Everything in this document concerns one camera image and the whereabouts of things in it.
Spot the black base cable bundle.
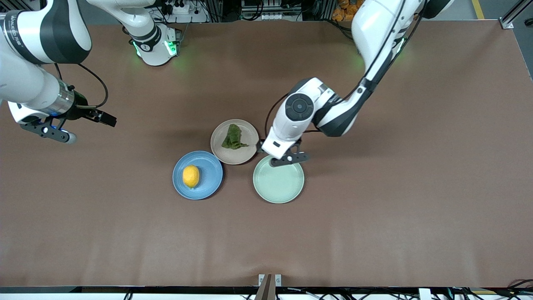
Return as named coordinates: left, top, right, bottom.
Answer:
left=326, top=19, right=355, bottom=41

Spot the aluminium frame profile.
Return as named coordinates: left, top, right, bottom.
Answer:
left=501, top=0, right=533, bottom=29

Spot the blue plate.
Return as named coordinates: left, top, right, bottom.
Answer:
left=172, top=150, right=224, bottom=200

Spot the pile of orange packets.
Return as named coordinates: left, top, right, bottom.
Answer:
left=332, top=0, right=359, bottom=22

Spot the white power strip with plugs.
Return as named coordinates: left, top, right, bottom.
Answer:
left=160, top=0, right=209, bottom=23

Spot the beige plate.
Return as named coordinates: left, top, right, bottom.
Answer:
left=210, top=119, right=260, bottom=165

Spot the silver bracket with brown post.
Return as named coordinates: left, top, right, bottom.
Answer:
left=258, top=273, right=283, bottom=300

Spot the brown table cover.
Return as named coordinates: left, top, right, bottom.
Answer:
left=0, top=21, right=533, bottom=289

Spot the mint green plate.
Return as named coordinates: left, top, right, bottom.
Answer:
left=253, top=153, right=305, bottom=204

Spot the green lettuce leaf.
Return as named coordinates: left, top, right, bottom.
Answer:
left=221, top=124, right=249, bottom=150

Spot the black cable loop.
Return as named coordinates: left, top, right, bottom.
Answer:
left=506, top=278, right=533, bottom=292

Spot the yellow lemon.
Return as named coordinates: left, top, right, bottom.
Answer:
left=182, top=165, right=201, bottom=189

